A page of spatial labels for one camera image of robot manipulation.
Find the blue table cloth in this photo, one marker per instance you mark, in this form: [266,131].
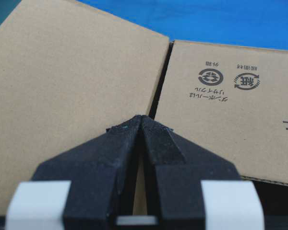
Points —
[256,23]

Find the brown cardboard box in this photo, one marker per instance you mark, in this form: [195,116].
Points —
[68,71]

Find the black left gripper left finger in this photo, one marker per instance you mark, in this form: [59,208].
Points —
[103,175]

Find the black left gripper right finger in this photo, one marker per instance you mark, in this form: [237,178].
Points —
[173,170]

